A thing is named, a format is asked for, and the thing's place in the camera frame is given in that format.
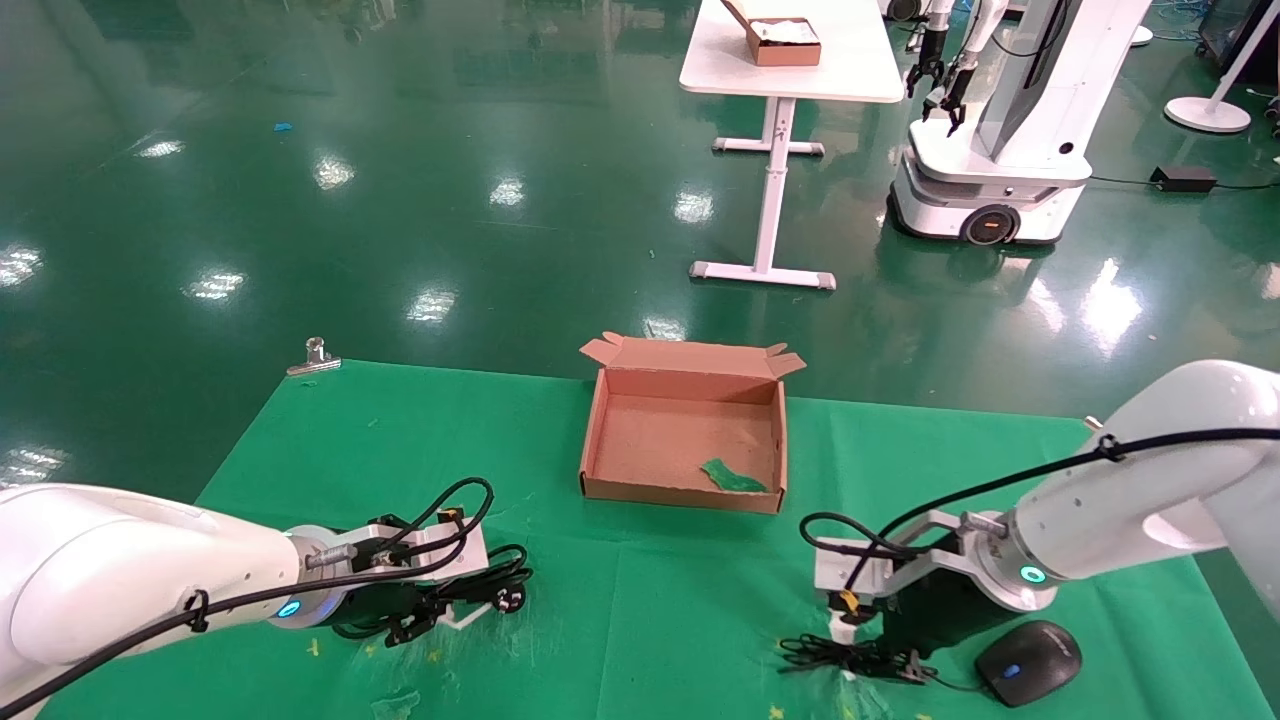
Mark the white wheeled robot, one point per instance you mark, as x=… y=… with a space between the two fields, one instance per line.
x=1010 y=150

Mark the black cabinet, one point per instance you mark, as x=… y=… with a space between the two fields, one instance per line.
x=1235 y=30

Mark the small brown cardboard box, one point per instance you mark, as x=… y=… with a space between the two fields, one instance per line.
x=790 y=52

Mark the green table cloth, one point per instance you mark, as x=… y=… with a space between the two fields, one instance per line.
x=640 y=600

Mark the white packing material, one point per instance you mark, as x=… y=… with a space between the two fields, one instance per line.
x=785 y=30

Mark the white standing desk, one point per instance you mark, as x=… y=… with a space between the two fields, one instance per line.
x=790 y=70

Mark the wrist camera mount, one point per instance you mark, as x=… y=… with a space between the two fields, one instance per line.
x=440 y=545
x=850 y=565

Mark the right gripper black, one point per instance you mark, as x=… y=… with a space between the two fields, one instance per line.
x=940 y=610

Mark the open brown cardboard box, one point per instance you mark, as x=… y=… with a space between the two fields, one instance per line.
x=680 y=440

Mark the black gripper of white robot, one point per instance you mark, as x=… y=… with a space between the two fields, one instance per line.
x=955 y=95
x=925 y=65

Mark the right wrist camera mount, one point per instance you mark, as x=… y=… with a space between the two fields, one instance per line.
x=850 y=565

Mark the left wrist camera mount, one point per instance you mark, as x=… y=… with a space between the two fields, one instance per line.
x=440 y=545

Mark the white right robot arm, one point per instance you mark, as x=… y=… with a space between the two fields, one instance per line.
x=1170 y=470

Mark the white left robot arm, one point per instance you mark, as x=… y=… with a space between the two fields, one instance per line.
x=110 y=570

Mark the white round-base stand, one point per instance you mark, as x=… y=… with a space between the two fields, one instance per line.
x=1205 y=113

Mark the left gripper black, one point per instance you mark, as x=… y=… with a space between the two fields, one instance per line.
x=375 y=605

